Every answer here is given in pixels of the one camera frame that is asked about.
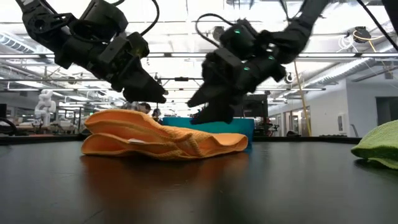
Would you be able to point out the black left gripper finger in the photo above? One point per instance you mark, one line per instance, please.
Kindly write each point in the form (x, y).
(146, 81)
(146, 96)

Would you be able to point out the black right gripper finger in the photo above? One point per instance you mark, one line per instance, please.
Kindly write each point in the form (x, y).
(217, 113)
(211, 95)

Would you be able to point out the orange microfiber towel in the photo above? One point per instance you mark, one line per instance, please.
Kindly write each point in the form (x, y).
(140, 137)

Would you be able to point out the green microfiber towel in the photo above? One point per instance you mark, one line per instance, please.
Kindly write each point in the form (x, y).
(379, 143)

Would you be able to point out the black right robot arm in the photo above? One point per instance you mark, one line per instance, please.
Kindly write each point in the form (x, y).
(295, 31)

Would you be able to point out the person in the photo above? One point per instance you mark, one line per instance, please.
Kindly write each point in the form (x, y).
(144, 108)

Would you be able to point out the blue plastic bin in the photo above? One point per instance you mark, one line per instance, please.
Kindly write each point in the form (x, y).
(245, 127)

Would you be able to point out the black monitor screen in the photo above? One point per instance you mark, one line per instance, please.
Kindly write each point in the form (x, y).
(258, 107)

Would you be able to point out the small hanging black reel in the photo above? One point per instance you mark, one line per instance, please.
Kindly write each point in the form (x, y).
(289, 77)

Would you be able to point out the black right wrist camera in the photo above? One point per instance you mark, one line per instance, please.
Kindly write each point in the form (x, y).
(237, 37)

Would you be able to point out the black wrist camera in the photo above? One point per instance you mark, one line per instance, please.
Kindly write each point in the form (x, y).
(104, 18)
(237, 37)

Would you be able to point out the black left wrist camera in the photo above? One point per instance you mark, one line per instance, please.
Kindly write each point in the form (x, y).
(104, 18)

